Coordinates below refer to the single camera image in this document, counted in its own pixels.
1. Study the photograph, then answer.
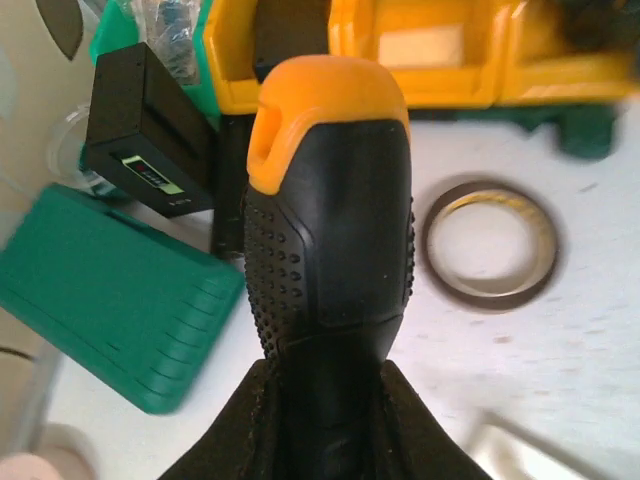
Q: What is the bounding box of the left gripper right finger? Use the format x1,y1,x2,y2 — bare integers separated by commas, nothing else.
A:
382,360,489,480

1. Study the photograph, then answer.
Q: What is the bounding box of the black battery charger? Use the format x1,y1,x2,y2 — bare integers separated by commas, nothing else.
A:
86,43,218,218

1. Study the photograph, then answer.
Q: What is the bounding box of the green clamp tool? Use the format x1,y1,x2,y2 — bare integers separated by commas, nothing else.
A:
409,103,619,162

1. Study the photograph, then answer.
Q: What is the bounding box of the black box in bin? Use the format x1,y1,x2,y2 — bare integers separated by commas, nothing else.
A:
253,0,331,84

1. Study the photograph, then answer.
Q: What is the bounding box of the yellow storage bin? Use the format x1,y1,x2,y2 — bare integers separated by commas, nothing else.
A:
328,0,514,109
499,1,639,106
203,0,331,115

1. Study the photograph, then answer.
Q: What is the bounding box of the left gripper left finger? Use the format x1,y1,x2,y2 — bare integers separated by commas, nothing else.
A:
161,360,280,480

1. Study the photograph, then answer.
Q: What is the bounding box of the brown tape roll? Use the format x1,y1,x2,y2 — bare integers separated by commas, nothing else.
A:
416,173,566,314

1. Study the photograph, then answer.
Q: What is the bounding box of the green plastic case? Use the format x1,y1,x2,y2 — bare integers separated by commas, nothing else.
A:
1,184,244,415

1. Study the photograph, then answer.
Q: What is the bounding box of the black aluminium extrusion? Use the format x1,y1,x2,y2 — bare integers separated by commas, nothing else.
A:
211,114,255,260

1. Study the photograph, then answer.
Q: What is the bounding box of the large black orange screwdriver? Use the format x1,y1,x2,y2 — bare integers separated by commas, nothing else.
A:
244,55,414,479

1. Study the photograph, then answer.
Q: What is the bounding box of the white peg base plate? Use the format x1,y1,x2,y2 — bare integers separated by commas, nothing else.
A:
463,411,612,480

